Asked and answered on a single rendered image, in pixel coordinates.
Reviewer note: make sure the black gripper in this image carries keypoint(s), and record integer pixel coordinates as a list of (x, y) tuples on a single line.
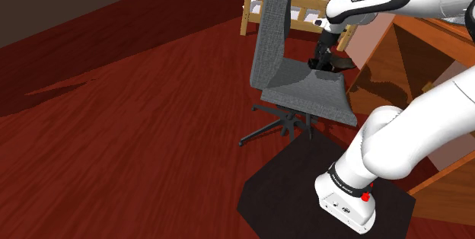
[(326, 43)]

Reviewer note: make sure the dark robot stand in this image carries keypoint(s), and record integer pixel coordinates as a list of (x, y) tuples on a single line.
[(282, 190)]

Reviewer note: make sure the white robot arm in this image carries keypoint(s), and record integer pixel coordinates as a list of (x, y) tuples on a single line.
[(393, 145)]

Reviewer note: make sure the grey office chair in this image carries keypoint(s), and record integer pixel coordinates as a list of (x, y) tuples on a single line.
[(297, 89)]

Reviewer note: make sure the orange-brown wooden desk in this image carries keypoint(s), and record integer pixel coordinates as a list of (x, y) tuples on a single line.
[(386, 64)]

